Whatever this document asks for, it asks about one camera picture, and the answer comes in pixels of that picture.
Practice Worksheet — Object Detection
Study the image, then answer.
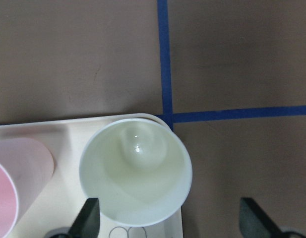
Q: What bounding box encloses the cream plastic tray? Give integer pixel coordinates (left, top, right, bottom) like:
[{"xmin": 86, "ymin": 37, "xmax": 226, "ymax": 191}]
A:
[{"xmin": 0, "ymin": 114, "xmax": 168, "ymax": 238}]

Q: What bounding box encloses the pink plastic cup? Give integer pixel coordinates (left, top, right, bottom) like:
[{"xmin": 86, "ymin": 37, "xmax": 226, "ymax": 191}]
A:
[{"xmin": 0, "ymin": 138, "xmax": 54, "ymax": 238}]

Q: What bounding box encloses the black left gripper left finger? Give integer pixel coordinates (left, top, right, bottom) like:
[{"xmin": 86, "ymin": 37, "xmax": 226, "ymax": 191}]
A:
[{"xmin": 68, "ymin": 198, "xmax": 100, "ymax": 238}]

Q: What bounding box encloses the white plastic cup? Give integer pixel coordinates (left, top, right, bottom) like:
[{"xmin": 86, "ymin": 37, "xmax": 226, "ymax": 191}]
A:
[{"xmin": 79, "ymin": 118, "xmax": 192, "ymax": 227}]

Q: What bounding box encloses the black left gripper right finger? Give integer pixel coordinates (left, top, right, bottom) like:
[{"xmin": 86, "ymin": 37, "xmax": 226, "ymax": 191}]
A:
[{"xmin": 239, "ymin": 197, "xmax": 284, "ymax": 238}]

